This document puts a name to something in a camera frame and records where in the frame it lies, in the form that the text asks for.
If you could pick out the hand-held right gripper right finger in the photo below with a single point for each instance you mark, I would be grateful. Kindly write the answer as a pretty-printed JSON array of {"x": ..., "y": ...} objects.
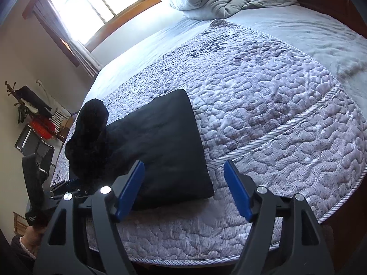
[{"x": 238, "y": 190}]

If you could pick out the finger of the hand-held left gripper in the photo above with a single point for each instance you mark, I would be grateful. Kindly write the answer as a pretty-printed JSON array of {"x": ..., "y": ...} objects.
[{"x": 83, "y": 192}]

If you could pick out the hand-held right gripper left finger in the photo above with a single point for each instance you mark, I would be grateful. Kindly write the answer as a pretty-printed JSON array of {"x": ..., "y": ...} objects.
[{"x": 129, "y": 190}]

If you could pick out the black pants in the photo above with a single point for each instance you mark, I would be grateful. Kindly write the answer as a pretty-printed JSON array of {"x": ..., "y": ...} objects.
[{"x": 160, "y": 143}]

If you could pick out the person's left forearm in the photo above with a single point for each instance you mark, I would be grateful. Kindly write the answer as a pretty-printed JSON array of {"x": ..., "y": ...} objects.
[{"x": 20, "y": 252}]

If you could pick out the person's left hand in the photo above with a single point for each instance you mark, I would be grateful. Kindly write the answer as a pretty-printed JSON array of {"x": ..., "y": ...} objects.
[{"x": 31, "y": 237}]

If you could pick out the metal framed black chair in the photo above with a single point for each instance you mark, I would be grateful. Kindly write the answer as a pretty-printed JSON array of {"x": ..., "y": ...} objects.
[{"x": 28, "y": 146}]

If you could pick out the red bag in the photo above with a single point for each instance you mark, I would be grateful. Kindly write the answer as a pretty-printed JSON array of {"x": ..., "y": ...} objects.
[{"x": 41, "y": 129}]

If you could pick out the black hanging clothes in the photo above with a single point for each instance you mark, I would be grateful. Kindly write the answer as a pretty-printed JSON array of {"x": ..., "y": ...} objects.
[{"x": 33, "y": 98}]

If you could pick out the lavender quilted bedspread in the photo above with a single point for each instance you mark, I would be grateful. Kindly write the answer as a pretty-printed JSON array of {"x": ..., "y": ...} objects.
[{"x": 258, "y": 106}]

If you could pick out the wooden coat rack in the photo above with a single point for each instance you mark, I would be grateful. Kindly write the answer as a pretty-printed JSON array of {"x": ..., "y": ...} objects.
[{"x": 11, "y": 91}]

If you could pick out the grey striped curtain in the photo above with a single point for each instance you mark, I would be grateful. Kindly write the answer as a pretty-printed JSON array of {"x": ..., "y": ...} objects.
[{"x": 71, "y": 45}]

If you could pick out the bed with grey sheet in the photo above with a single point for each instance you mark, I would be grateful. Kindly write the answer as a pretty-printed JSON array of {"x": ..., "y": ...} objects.
[{"x": 286, "y": 28}]

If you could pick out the wooden framed window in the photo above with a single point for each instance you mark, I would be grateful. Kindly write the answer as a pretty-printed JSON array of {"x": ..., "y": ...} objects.
[{"x": 97, "y": 3}]

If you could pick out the white wall pipe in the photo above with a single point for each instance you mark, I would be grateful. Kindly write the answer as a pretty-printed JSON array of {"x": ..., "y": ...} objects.
[{"x": 46, "y": 91}]

